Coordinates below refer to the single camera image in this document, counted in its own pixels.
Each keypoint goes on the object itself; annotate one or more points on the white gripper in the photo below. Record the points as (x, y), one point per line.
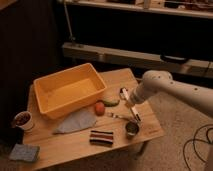
(136, 97)

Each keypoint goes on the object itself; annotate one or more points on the metal fork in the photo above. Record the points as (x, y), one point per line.
(115, 116)

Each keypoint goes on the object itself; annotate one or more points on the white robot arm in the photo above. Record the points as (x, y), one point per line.
(154, 81)

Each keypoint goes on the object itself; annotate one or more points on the yellow plastic tray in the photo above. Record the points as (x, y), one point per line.
(63, 92)

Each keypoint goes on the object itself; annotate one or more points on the green bean pod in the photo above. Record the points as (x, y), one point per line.
(110, 103)

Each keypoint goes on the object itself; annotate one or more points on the metal cup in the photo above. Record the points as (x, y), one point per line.
(131, 129)

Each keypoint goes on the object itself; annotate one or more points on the wooden table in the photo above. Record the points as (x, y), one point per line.
(58, 149)

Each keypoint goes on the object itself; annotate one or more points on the orange ball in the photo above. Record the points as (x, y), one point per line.
(99, 108)

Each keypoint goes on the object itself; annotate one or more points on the striped cloth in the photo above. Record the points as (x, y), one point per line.
(101, 137)

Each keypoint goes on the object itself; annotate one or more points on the grey cloth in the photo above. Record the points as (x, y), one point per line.
(76, 121)

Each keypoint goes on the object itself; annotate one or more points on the white cup with contents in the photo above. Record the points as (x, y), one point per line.
(24, 120)

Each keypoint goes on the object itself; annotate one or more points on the blue sponge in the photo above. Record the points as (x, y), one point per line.
(26, 153)

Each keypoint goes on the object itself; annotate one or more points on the black handle on shelf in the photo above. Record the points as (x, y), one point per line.
(172, 60)

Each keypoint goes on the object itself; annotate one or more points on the metal shelf rail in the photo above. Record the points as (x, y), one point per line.
(137, 59)

